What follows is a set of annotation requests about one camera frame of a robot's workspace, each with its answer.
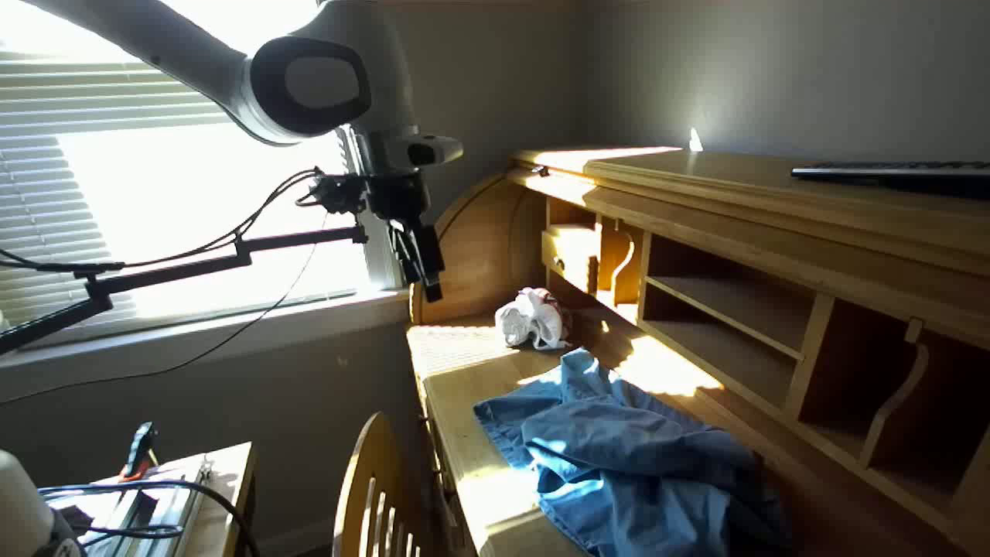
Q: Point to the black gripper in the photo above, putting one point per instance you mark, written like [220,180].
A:
[401,199]

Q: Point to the blue cloth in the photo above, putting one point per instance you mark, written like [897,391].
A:
[618,451]

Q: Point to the white crumpled cloth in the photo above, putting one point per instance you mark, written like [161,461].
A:
[526,318]

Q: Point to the wooden chair back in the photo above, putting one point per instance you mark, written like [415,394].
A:
[366,475]

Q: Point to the light wooden side table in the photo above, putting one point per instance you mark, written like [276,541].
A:
[228,484]

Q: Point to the wooden roll-top desk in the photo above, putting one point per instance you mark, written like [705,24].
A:
[723,205]

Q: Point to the red and blue hand tool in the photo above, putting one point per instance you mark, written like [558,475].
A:
[140,442]

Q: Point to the silver flat equipment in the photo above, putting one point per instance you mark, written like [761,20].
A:
[165,510]

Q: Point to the white window blinds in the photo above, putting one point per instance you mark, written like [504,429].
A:
[41,205]

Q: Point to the white rounded object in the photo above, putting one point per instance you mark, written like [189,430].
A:
[19,504]

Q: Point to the black flat device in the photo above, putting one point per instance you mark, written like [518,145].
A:
[897,174]

